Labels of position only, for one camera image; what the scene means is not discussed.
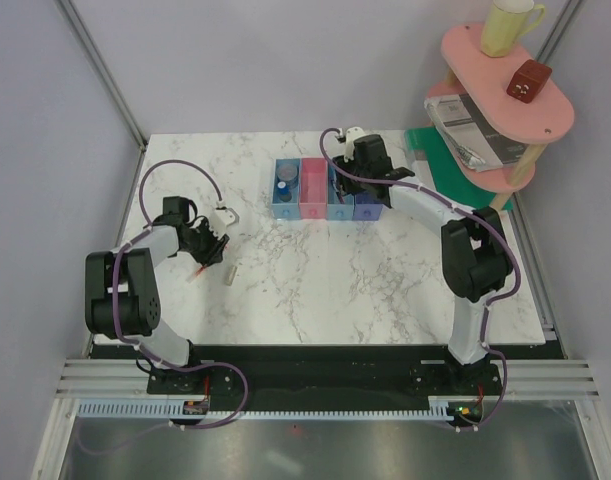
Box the light blue bin left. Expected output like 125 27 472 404
271 158 301 220

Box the purple blue bin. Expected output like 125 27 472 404
352 192 383 221

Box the green cutting mat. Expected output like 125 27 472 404
404 127 495 208

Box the dark red cube toy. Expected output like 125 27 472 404
506 59 552 104

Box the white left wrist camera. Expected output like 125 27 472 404
208 207 240 239

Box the light blue bin middle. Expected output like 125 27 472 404
327 165 355 221

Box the clear tub of paper clips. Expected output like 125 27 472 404
276 163 299 190

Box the blue cap glue bottle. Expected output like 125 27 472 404
276 181 292 202

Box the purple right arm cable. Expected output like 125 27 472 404
318 127 524 434

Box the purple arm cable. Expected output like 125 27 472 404
74 158 249 457
318 127 524 434

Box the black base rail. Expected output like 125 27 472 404
87 343 569 416

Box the red mechanical pencil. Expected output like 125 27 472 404
186 265 207 283

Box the yellow mug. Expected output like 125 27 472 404
480 0 546 58

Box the light blue bin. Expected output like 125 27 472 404
271 158 301 220
327 165 355 221

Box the beige chalk stick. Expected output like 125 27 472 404
225 265 237 286

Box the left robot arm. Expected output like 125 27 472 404
84 196 239 393

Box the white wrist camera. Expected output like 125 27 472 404
336 126 366 163
208 207 240 239

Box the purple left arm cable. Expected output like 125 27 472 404
74 158 249 457

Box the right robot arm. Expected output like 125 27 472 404
319 127 521 394

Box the folded newspaper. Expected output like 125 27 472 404
424 94 527 172

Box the white cable duct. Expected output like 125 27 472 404
76 398 454 421

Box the pink two-tier shelf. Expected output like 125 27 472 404
426 23 575 210

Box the pink bin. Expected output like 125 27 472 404
298 158 328 219

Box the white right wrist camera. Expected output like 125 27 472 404
336 126 366 163

